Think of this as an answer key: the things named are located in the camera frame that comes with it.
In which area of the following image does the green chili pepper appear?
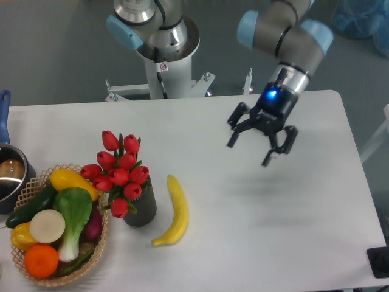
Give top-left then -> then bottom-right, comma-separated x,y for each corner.
58,249 -> 94,277

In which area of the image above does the blue handled saucepan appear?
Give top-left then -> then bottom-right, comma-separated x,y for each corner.
1,90 -> 36,214

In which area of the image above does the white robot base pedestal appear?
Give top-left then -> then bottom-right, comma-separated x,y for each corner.
105,16 -> 215,102

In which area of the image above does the white round radish slice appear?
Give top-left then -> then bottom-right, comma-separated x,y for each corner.
30,209 -> 65,244

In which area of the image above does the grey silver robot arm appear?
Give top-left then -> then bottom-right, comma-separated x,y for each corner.
106,1 -> 333,154

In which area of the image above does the dark grey ribbed vase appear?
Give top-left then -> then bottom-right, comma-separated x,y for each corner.
123,177 -> 157,227

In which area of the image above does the yellow bell pepper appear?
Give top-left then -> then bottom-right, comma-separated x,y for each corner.
11,222 -> 38,251

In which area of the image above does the green bok choy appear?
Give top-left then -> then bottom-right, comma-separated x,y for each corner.
53,187 -> 92,262

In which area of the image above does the yellow squash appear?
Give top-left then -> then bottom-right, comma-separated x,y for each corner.
50,169 -> 99,201

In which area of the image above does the woven wicker basket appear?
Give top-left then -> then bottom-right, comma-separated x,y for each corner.
10,163 -> 109,287

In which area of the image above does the orange fruit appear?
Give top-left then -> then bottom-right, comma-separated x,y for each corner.
24,244 -> 59,279

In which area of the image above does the blue plastic bag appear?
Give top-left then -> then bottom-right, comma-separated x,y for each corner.
331,1 -> 388,57

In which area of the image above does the yellow banana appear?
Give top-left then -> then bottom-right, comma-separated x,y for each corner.
151,175 -> 189,246

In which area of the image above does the purple red onion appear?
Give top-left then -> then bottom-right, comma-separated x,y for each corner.
83,205 -> 103,240

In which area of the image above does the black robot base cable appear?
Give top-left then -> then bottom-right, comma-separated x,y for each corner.
153,47 -> 169,100

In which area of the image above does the green cucumber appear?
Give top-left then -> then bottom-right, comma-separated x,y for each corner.
5,183 -> 58,229

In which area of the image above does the black device at table edge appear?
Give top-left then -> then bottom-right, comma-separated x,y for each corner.
367,246 -> 388,279

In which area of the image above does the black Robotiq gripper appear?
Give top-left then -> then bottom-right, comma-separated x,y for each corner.
227,83 -> 298,167

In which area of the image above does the red tulip bouquet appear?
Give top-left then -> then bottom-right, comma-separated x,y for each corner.
80,130 -> 151,218

